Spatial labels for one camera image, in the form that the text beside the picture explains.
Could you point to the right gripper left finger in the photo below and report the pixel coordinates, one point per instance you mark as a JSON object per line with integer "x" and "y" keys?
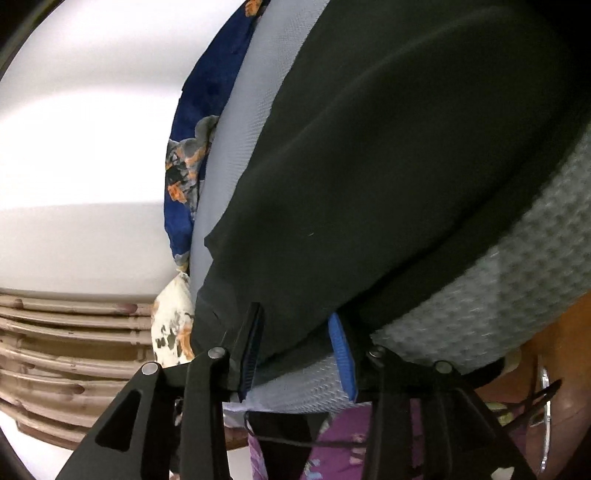
{"x": 168, "y": 419}

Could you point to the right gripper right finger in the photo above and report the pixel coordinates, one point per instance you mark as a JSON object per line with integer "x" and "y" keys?
{"x": 427, "y": 422}

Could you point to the black pants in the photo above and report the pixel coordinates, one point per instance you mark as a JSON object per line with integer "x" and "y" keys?
{"x": 406, "y": 139}

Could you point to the purple floral garment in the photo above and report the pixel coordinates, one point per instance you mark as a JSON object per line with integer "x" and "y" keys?
{"x": 309, "y": 446}

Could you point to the white orange floral pillow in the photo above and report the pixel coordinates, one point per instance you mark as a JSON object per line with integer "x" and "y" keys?
{"x": 171, "y": 323}

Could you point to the beige curtain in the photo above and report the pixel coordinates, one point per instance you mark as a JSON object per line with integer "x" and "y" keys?
{"x": 63, "y": 361}

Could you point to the grey mesh mattress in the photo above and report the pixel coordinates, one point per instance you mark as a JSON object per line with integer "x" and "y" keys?
{"x": 538, "y": 268}

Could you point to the navy floral blanket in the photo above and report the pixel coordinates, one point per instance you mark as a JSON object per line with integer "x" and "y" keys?
{"x": 203, "y": 97}

